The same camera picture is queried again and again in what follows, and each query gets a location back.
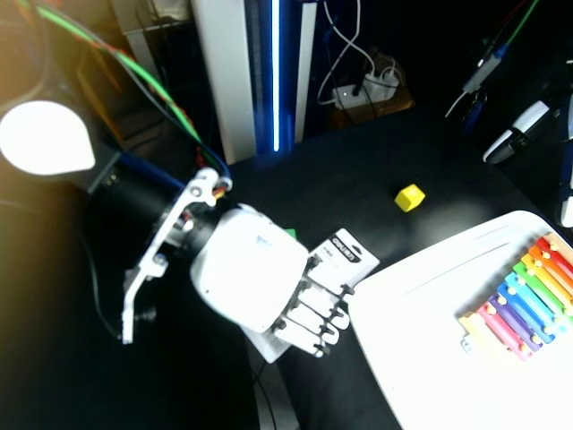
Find white shelf frame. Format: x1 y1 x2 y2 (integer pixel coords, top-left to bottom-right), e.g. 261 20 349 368
109 0 194 98

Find yellow cube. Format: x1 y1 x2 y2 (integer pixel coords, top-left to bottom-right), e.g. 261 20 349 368
394 183 426 212

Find black table cloth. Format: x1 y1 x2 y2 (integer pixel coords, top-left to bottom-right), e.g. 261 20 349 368
223 107 573 430

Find white power cable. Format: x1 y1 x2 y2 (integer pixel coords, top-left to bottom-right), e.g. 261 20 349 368
322 0 377 77
316 0 362 107

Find white power strip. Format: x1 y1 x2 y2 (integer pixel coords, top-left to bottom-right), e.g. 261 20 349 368
331 73 400 109

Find white pillar with blue light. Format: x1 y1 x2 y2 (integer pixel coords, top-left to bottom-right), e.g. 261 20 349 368
191 0 320 166

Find rainbow hand piano xylophone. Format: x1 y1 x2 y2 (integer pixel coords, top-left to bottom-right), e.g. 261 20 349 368
457 232 573 362

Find brown cardboard box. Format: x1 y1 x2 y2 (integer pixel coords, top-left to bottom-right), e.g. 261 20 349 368
329 47 415 131

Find thin white cable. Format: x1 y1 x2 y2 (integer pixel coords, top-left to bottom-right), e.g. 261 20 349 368
444 88 469 119

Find green cable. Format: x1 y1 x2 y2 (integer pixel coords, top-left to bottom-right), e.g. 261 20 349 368
502 0 542 49
35 4 203 145

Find white cable adapter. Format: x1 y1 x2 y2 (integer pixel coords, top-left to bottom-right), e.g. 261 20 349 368
462 50 506 94

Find white plastic tray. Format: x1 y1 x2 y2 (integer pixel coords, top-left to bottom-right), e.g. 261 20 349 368
348 209 573 430

